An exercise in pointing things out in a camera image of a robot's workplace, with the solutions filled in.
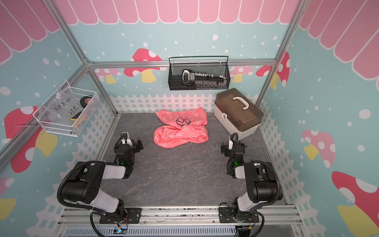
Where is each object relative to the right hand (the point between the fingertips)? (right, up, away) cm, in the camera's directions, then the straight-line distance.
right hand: (231, 141), depth 94 cm
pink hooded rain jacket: (-33, +9, +7) cm, 35 cm away
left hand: (-63, +1, -1) cm, 63 cm away
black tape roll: (-84, +24, -14) cm, 89 cm away
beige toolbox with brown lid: (+6, +19, +6) cm, 21 cm away
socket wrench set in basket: (-18, +38, -5) cm, 43 cm away
